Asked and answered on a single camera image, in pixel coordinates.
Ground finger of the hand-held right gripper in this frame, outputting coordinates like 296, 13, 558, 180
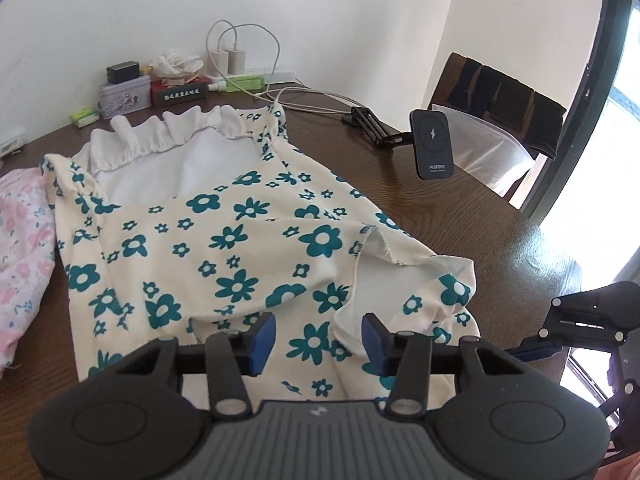
517, 282, 640, 362
599, 345, 640, 458

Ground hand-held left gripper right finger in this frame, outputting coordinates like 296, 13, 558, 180
361, 312, 528, 418

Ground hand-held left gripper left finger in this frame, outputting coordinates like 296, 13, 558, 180
112, 311, 278, 419

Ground cream dress with teal flowers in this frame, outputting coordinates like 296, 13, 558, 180
41, 102, 482, 411

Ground person's right forearm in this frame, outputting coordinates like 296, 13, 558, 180
594, 452, 640, 480

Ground white cloth on chair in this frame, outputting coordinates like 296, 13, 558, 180
431, 104, 535, 197

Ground dark garments on chair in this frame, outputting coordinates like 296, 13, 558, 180
446, 57, 567, 161

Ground pink floral cloth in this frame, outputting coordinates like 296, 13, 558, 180
0, 167, 58, 379

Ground green rectangular box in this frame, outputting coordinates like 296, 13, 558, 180
224, 74, 267, 93

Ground dark labelled box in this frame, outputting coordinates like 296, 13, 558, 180
150, 79, 209, 110

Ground white power strip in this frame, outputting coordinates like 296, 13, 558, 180
244, 65, 297, 86

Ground wooden chair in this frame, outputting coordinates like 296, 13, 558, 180
425, 51, 569, 207

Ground grey printed tin box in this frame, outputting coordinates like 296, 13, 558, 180
97, 76, 152, 121

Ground crumpled white tissue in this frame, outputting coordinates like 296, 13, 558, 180
148, 48, 205, 80

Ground small black box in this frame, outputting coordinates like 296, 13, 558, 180
106, 60, 141, 84

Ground small white device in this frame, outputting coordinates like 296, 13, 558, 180
0, 132, 27, 159

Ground dark window frame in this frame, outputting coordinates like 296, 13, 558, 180
527, 0, 640, 232

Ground dark wireless charger pad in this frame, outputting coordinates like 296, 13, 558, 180
409, 108, 456, 182

